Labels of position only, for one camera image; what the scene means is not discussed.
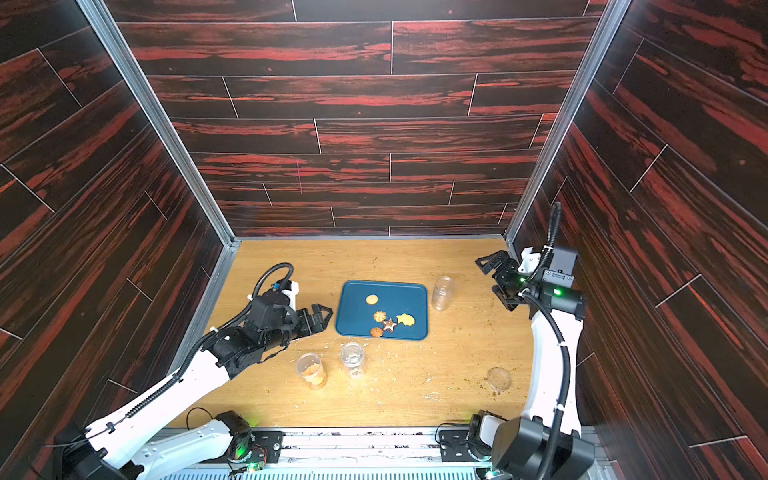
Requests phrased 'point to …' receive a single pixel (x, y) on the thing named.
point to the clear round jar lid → (499, 379)
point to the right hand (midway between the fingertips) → (492, 273)
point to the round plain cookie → (372, 299)
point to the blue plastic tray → (394, 310)
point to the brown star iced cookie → (389, 325)
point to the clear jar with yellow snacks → (310, 367)
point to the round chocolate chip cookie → (376, 332)
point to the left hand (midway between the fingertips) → (323, 315)
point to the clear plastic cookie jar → (443, 290)
